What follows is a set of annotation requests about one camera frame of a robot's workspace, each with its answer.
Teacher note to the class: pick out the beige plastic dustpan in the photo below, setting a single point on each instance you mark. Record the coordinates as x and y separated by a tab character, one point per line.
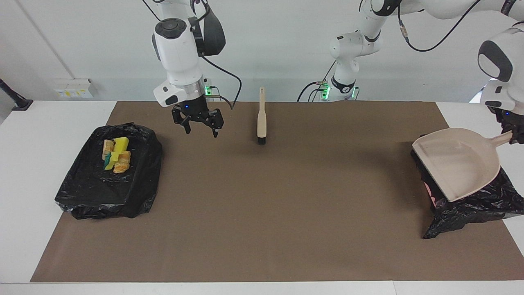
458	159

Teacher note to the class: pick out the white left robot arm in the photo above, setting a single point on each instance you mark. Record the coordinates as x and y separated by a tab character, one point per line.
495	61

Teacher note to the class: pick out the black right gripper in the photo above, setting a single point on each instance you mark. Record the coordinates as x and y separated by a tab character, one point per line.
195	111

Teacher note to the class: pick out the beige hand brush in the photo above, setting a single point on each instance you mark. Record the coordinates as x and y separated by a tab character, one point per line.
261	119

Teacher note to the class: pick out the crusty bread chunk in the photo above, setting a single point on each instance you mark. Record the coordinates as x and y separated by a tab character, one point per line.
123	162
108	148

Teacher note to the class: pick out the brown table mat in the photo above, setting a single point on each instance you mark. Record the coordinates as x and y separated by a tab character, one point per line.
266	254

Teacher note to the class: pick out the yellow sponge wedge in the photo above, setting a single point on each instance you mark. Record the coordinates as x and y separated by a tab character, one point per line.
121	144

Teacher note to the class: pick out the black bag lined pink bin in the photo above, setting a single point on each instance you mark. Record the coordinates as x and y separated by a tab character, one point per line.
470	209

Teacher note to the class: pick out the white wall socket box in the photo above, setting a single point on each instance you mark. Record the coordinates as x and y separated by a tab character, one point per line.
73	88

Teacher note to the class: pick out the black clamp stand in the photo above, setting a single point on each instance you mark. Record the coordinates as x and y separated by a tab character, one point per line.
14	100

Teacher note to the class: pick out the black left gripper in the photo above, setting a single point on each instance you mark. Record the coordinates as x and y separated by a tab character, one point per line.
507	119

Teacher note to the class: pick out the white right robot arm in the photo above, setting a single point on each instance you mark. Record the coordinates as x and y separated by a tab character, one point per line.
180	49

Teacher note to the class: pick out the yellow sponge with green pad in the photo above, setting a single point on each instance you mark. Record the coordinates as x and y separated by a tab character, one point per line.
109	160

